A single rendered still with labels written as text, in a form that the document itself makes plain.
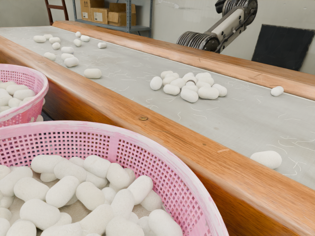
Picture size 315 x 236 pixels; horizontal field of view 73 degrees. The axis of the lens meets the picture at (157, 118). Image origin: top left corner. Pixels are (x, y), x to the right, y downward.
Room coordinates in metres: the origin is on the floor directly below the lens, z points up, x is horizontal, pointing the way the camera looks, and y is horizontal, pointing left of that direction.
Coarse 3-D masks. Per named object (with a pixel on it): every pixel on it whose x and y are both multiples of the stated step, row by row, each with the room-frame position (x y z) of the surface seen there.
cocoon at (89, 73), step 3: (87, 69) 0.42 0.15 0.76; (90, 69) 0.42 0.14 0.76; (93, 69) 0.42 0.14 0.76; (96, 69) 0.42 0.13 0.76; (84, 72) 0.42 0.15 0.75; (87, 72) 0.41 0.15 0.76; (90, 72) 0.42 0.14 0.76; (93, 72) 0.42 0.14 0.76; (96, 72) 0.42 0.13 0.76; (99, 72) 0.42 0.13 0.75; (84, 75) 0.41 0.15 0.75; (87, 75) 0.41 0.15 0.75; (90, 75) 0.41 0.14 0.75; (93, 75) 0.42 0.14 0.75; (96, 75) 0.42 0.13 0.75; (99, 75) 0.42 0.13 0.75; (90, 78) 0.42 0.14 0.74; (93, 78) 0.42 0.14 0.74; (96, 78) 0.42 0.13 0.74
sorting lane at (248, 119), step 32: (0, 32) 0.86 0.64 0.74; (32, 32) 0.92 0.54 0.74; (64, 32) 0.97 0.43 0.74; (64, 64) 0.51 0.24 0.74; (96, 64) 0.53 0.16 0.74; (128, 64) 0.55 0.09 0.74; (160, 64) 0.57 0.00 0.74; (128, 96) 0.34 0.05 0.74; (160, 96) 0.36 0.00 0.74; (224, 96) 0.38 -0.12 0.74; (256, 96) 0.39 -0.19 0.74; (288, 96) 0.40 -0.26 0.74; (192, 128) 0.25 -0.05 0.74; (224, 128) 0.26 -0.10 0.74; (256, 128) 0.27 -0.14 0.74; (288, 128) 0.27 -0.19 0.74; (288, 160) 0.20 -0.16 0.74
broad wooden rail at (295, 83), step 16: (80, 32) 0.96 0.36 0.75; (96, 32) 0.91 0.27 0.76; (112, 32) 0.90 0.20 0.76; (144, 48) 0.71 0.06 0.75; (160, 48) 0.68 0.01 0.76; (176, 48) 0.68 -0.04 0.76; (192, 48) 0.70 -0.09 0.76; (192, 64) 0.58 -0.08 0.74; (208, 64) 0.56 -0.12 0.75; (224, 64) 0.54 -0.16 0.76; (240, 64) 0.54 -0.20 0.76; (256, 64) 0.55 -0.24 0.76; (256, 80) 0.47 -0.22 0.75; (272, 80) 0.45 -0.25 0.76; (288, 80) 0.44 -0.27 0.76; (304, 80) 0.44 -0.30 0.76; (304, 96) 0.40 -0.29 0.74
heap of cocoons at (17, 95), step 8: (0, 88) 0.33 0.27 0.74; (8, 88) 0.34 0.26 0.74; (16, 88) 0.34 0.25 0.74; (24, 88) 0.35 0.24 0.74; (0, 96) 0.30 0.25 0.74; (8, 96) 0.30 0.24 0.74; (16, 96) 0.32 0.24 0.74; (24, 96) 0.32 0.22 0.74; (32, 96) 0.31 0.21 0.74; (0, 104) 0.29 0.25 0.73; (8, 104) 0.29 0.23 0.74; (16, 104) 0.28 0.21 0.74; (0, 112) 0.25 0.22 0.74; (32, 120) 0.25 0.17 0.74; (40, 120) 0.27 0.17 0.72
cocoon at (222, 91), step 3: (216, 84) 0.39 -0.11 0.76; (213, 87) 0.39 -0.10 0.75; (216, 87) 0.38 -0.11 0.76; (219, 87) 0.38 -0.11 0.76; (222, 87) 0.38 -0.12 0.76; (219, 90) 0.37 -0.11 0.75; (222, 90) 0.37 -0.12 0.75; (225, 90) 0.37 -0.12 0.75; (219, 93) 0.37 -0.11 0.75; (222, 93) 0.37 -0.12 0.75; (225, 93) 0.37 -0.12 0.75
